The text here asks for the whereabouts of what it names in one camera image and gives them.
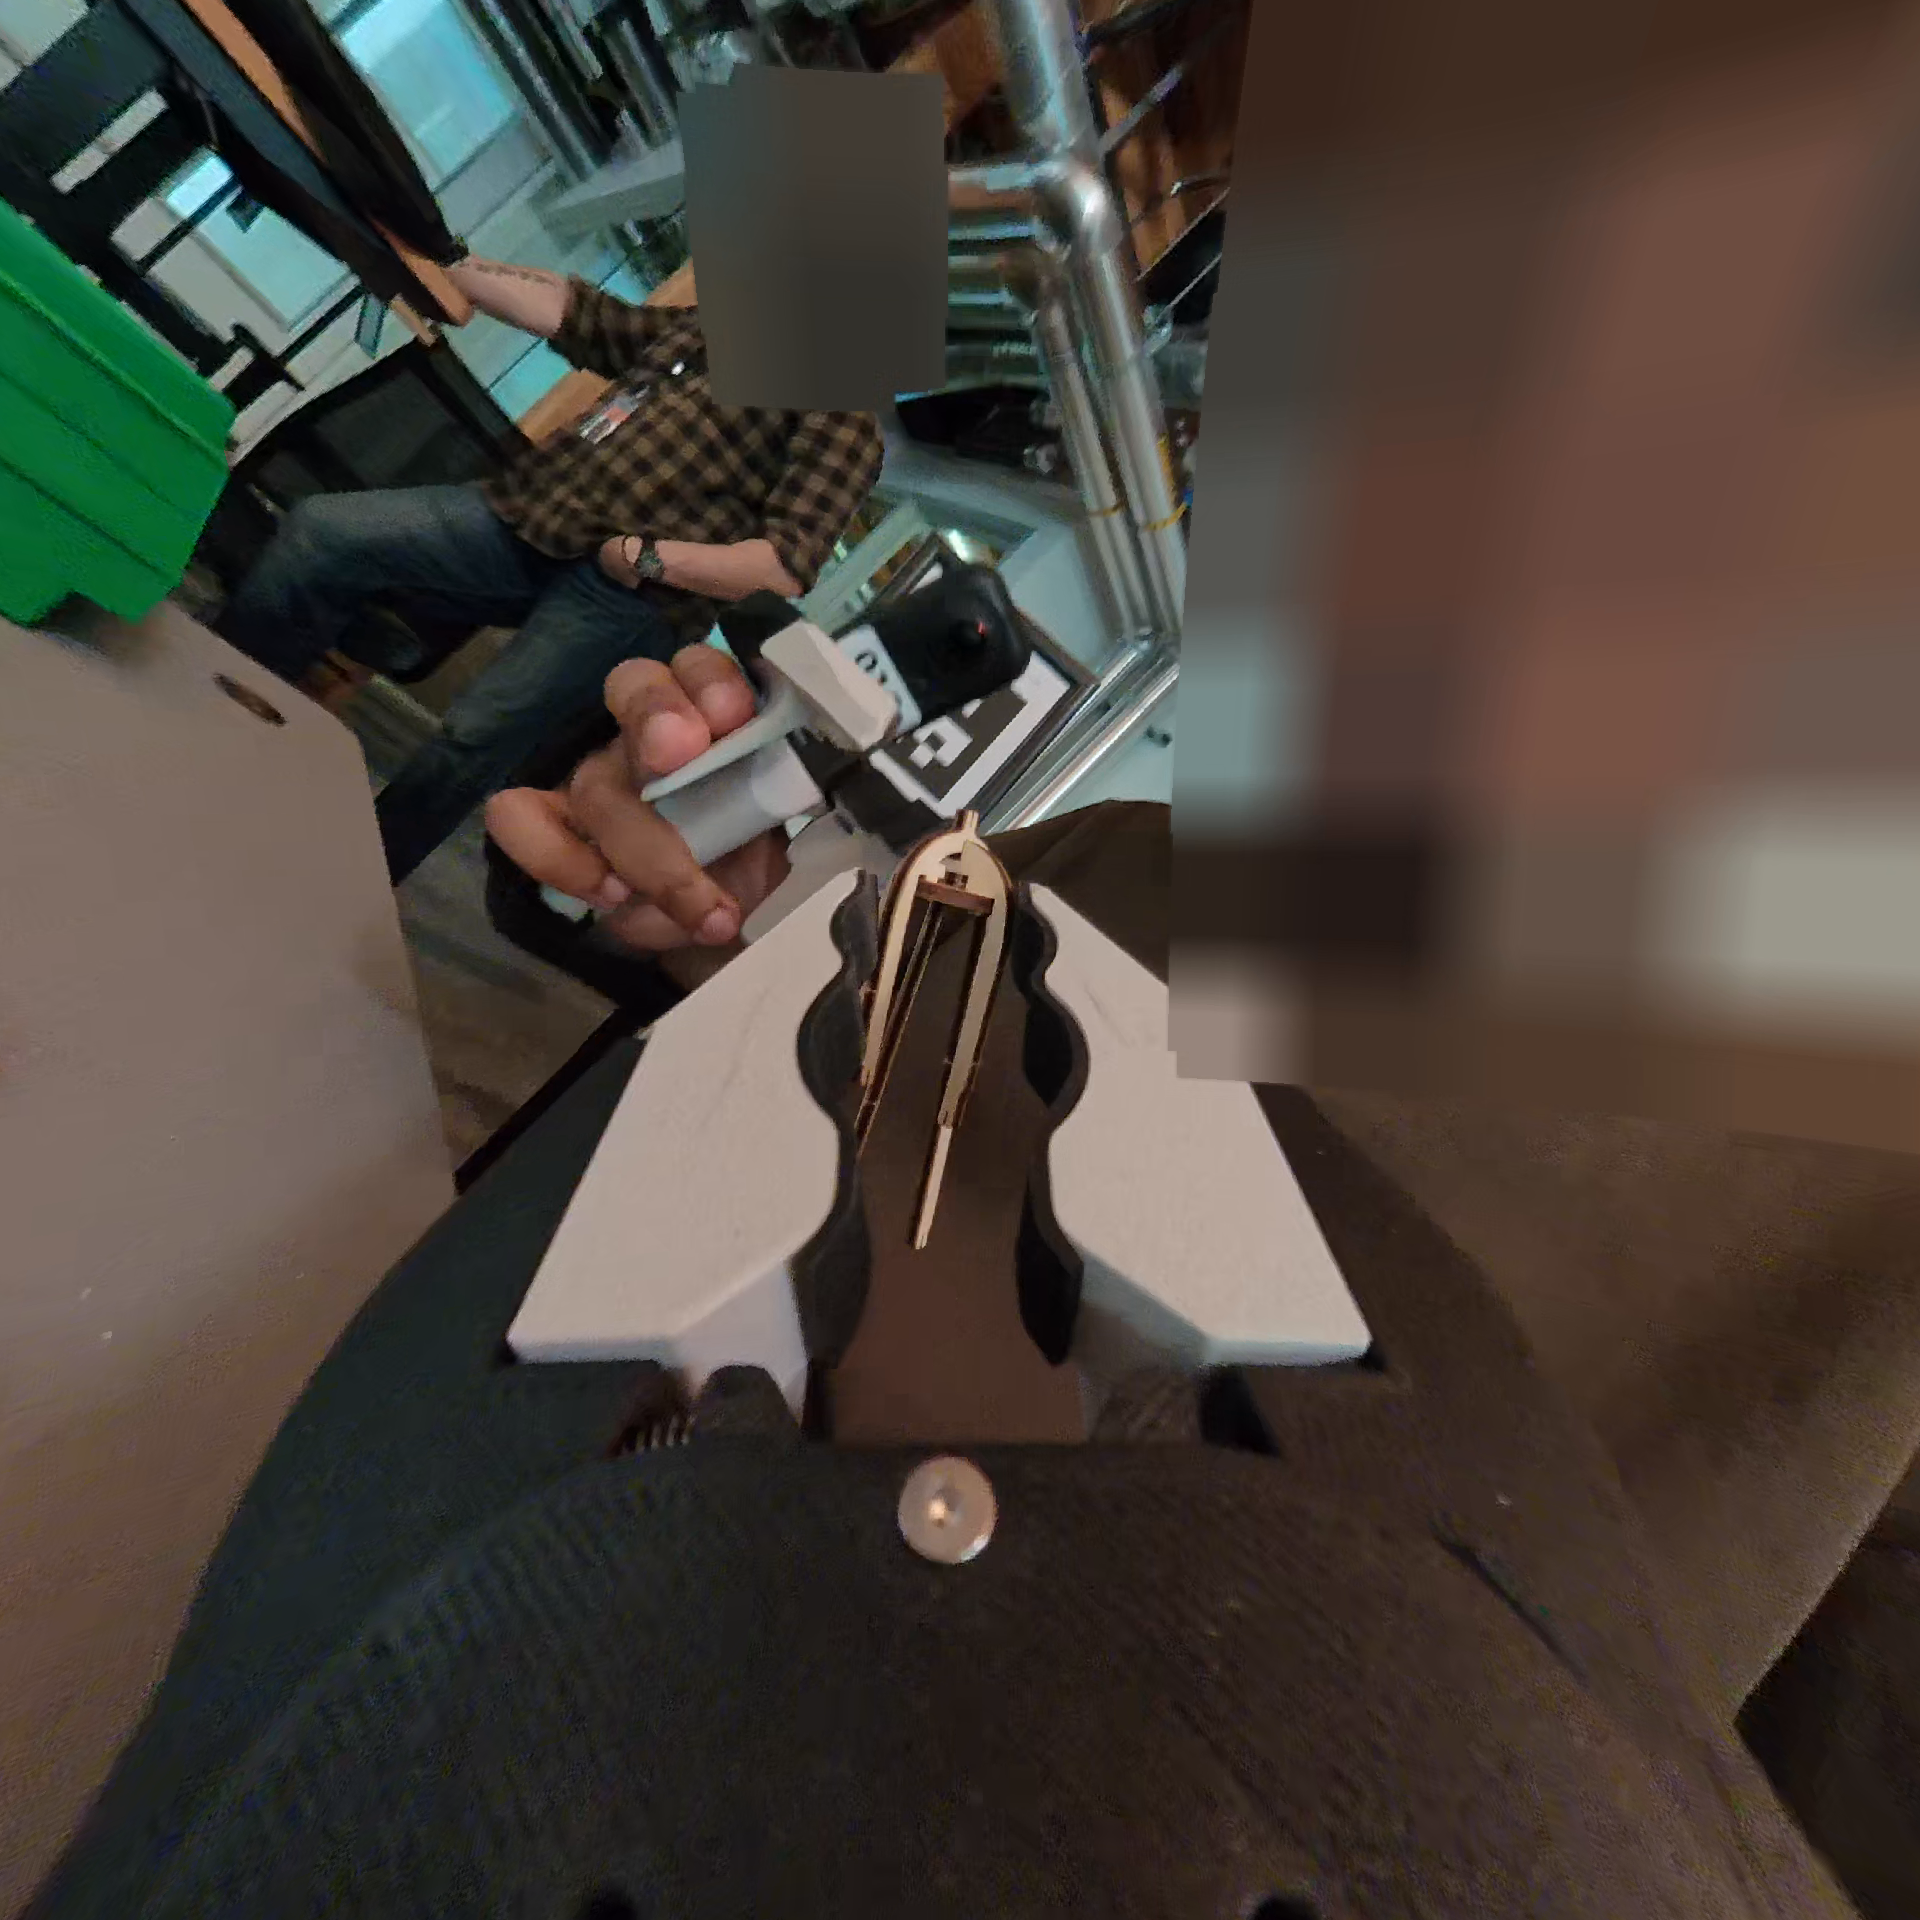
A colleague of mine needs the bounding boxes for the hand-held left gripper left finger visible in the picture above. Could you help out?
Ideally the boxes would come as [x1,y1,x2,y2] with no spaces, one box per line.
[508,867,886,1375]

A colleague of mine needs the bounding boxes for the person's right hand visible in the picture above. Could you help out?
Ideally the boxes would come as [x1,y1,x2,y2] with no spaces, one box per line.
[482,656,798,999]

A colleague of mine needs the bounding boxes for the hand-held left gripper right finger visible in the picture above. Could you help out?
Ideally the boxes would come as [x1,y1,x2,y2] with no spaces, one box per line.
[1012,881,1374,1369]

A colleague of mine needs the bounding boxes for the green plastic bin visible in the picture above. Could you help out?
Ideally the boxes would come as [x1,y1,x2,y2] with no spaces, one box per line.
[0,193,234,629]

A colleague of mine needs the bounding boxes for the wooden arch puzzle piece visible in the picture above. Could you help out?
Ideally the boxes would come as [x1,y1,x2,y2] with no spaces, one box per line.
[852,808,1004,1249]

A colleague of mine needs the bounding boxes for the black-framed wooden-top desk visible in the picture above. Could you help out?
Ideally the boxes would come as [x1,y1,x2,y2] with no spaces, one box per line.
[0,0,474,325]

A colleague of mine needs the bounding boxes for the metal pipe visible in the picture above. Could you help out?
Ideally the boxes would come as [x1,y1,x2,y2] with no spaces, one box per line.
[990,0,1186,707]

